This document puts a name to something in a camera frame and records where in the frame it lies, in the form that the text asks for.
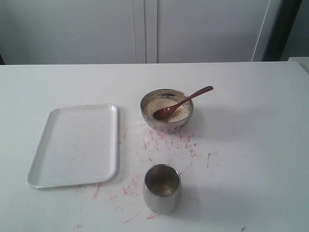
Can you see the brown wooden spoon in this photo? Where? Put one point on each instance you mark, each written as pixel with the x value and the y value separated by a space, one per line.
pixel 167 111

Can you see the steel bowl of rice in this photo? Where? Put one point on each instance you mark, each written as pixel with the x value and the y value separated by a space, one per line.
pixel 162 98

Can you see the steel cup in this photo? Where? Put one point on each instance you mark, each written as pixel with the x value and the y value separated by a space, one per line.
pixel 162 188

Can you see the white rectangular plastic tray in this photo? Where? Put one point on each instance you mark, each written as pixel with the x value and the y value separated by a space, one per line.
pixel 78 146

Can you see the white cabinet doors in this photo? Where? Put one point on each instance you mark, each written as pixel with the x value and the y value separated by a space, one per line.
pixel 134 31

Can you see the dark vertical post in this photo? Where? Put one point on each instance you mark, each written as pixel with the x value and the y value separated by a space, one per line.
pixel 281 29

